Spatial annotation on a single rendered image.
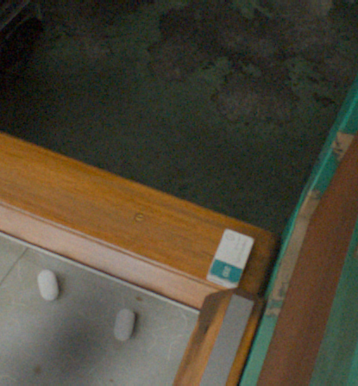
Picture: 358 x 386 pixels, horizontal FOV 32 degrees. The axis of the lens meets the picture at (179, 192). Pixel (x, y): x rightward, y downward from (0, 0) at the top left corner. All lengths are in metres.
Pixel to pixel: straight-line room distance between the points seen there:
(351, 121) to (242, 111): 1.29
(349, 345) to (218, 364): 0.41
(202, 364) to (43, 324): 0.22
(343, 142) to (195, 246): 0.27
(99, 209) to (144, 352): 0.17
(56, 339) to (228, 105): 1.19
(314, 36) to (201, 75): 0.39
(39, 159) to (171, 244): 0.20
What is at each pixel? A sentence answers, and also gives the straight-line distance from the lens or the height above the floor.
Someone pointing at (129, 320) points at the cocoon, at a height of 0.76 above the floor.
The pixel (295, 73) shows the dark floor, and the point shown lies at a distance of 1.90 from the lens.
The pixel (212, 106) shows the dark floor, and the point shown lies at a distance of 1.79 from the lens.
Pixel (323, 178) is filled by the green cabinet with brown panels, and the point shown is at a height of 0.95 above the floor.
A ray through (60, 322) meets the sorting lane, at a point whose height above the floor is 0.74.
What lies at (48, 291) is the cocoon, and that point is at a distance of 0.72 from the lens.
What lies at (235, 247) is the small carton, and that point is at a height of 0.79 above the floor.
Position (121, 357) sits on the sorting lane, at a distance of 0.72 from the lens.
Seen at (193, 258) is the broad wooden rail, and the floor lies 0.76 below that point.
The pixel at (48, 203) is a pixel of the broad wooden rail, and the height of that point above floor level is 0.76.
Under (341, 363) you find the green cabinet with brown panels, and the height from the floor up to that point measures 1.25.
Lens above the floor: 1.44
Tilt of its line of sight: 62 degrees down
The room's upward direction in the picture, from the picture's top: 6 degrees clockwise
